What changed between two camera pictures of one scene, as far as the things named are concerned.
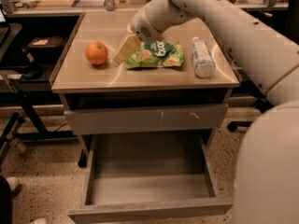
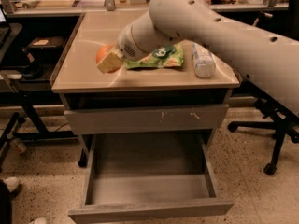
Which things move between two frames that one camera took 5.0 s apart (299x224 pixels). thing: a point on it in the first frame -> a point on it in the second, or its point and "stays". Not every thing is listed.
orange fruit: x=96 y=53 -> x=103 y=53
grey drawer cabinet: x=144 y=113 stays
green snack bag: x=154 y=54 stays
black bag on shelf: x=43 y=50 stays
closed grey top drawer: x=177 y=118 stays
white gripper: x=139 y=27 -> x=126 y=46
